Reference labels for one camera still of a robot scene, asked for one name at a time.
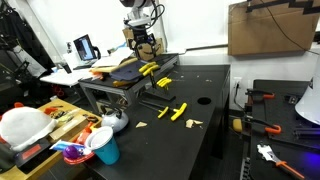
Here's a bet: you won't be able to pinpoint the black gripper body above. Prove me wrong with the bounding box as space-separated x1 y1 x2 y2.
128 29 156 49

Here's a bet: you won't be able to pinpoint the large yellow T-handle hex key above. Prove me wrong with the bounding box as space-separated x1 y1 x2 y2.
142 65 159 76

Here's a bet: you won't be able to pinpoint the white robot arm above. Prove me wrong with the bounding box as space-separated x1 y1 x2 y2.
120 0 165 61

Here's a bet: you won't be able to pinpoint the open cardboard box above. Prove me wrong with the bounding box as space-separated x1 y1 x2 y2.
122 28 164 61

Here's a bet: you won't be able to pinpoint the white paper sheets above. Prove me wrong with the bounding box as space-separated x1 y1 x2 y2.
93 47 133 67

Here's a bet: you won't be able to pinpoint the black hex key stand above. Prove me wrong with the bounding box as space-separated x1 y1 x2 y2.
145 74 175 101

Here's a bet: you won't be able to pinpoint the laptop computer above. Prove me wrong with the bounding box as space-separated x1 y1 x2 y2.
73 34 101 70

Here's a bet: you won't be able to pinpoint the white kettle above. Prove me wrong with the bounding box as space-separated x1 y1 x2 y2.
101 108 129 133

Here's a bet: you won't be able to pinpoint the blue plastic cup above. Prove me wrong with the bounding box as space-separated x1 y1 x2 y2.
85 126 120 165

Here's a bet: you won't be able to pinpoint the wooden tray table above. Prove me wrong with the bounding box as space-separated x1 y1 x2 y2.
0 99 102 180

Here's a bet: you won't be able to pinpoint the purple ball toy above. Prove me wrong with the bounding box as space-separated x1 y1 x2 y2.
63 146 80 159

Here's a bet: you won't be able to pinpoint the large cardboard panel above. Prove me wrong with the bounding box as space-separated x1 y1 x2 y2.
228 0 319 56

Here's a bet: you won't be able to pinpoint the white fluffy cloth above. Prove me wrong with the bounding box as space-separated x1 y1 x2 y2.
0 107 57 152

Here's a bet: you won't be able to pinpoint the aluminium frame side table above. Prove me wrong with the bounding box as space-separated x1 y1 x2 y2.
79 54 179 113

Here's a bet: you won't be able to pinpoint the small yellow T-handle key one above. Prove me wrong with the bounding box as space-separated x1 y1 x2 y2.
157 77 167 85

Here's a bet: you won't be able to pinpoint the small yellow T-handle key two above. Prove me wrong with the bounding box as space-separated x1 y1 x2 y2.
157 78 170 87

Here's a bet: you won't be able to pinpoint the small yellow T-handle key three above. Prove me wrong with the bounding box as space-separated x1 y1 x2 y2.
162 79 172 87

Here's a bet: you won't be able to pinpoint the small yellow T-handle on table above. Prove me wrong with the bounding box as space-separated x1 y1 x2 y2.
139 101 169 119

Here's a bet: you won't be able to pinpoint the big yellow T-handle on table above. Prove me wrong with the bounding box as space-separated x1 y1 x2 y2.
143 99 188 122

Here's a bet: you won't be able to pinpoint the orange handled wrench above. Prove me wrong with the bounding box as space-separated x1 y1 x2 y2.
257 144 305 180

